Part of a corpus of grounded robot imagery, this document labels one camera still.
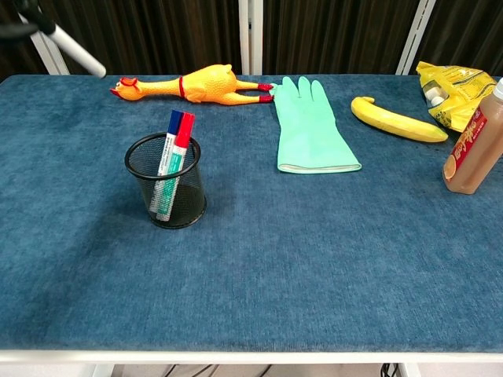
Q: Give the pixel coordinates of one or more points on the black pen cup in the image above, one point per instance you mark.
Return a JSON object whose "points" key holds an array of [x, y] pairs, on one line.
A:
{"points": [[190, 206]]}

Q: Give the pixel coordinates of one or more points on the red-capped whiteboard marker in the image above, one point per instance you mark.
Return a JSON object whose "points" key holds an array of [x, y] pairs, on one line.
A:
{"points": [[184, 135]]}

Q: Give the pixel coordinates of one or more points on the blue capped marker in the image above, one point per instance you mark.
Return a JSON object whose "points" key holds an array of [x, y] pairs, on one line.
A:
{"points": [[171, 137]]}

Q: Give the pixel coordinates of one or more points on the blue fabric table cloth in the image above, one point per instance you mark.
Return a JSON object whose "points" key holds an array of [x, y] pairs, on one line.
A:
{"points": [[251, 255]]}

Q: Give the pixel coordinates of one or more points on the green rubber glove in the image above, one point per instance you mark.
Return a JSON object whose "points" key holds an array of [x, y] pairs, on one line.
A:
{"points": [[310, 133]]}

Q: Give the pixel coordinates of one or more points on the yellow rubber chicken toy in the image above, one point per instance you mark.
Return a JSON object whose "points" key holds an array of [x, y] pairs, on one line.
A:
{"points": [[208, 84]]}

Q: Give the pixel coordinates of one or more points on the yellow banana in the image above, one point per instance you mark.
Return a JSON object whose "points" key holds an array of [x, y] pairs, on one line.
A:
{"points": [[397, 123]]}

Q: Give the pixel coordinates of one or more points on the white tube grey tip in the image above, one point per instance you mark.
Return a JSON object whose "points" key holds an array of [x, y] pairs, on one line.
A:
{"points": [[78, 51]]}

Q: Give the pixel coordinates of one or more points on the brown drink bottle white cap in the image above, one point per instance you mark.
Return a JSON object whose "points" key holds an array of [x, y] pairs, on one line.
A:
{"points": [[471, 153]]}

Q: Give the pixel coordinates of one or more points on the yellow snack bag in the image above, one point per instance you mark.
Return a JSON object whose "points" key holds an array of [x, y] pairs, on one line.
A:
{"points": [[457, 80]]}

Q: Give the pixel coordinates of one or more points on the white frame post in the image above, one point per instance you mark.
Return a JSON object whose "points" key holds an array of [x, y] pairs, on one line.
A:
{"points": [[414, 37], [49, 55], [250, 37]]}

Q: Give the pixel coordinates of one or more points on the black clamp mount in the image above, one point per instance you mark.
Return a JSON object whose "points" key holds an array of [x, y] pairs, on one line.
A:
{"points": [[23, 19]]}

